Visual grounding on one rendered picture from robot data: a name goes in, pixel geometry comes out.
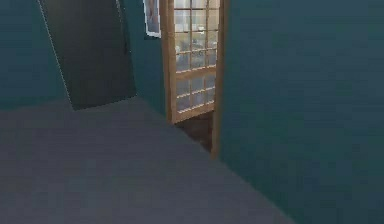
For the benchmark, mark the wooden glass-paned room door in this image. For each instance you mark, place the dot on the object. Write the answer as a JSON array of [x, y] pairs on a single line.
[[195, 60]]

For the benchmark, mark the dark grey room door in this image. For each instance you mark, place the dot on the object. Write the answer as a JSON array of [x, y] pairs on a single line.
[[93, 56]]

